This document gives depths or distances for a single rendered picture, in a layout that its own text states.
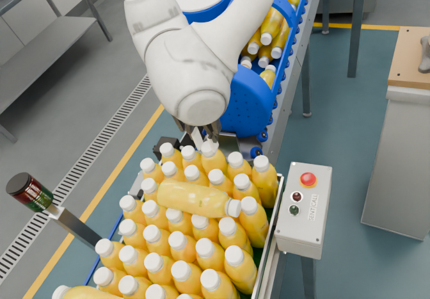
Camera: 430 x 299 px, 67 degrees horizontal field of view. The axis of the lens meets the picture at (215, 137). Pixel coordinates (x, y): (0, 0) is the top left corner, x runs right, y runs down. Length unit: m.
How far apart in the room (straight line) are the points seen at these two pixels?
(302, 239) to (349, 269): 1.16
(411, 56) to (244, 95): 0.59
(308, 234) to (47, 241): 2.05
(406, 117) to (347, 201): 0.90
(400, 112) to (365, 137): 1.08
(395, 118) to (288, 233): 0.67
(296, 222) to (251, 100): 0.37
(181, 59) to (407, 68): 0.89
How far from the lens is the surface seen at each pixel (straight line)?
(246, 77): 0.94
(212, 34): 0.50
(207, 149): 0.88
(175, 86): 0.46
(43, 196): 0.95
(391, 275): 1.93
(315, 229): 0.77
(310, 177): 0.82
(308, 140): 2.30
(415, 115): 1.27
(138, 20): 0.60
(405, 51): 1.30
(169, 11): 0.60
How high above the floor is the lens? 1.81
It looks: 48 degrees down
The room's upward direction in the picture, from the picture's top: 20 degrees counter-clockwise
